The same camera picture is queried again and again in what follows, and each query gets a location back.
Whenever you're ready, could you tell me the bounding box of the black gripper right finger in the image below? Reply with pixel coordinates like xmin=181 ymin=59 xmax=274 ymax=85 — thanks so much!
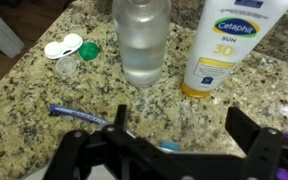
xmin=224 ymin=106 xmax=286 ymax=180

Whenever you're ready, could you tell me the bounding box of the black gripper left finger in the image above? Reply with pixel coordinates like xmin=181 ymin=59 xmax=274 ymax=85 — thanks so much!
xmin=42 ymin=104 xmax=199 ymax=180

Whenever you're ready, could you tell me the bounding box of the blue and white toothbrush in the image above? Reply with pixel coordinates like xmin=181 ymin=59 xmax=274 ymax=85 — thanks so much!
xmin=48 ymin=104 xmax=182 ymax=153

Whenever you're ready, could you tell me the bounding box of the clear round lens cap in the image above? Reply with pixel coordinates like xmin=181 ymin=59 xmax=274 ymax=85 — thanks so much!
xmin=55 ymin=55 xmax=79 ymax=76

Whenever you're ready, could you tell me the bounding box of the white Cetaphil sunscreen tube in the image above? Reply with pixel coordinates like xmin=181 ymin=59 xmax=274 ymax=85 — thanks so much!
xmin=180 ymin=0 xmax=288 ymax=100

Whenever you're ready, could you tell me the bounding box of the green round lens cap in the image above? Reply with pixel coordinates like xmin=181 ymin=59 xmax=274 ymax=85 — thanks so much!
xmin=77 ymin=41 xmax=101 ymax=62

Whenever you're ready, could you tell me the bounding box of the clear plastic liquid bottle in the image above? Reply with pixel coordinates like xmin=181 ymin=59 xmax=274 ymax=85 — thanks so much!
xmin=111 ymin=0 xmax=172 ymax=89

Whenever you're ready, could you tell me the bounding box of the white contact lens case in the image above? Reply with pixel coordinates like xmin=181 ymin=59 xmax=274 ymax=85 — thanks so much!
xmin=43 ymin=33 xmax=84 ymax=61

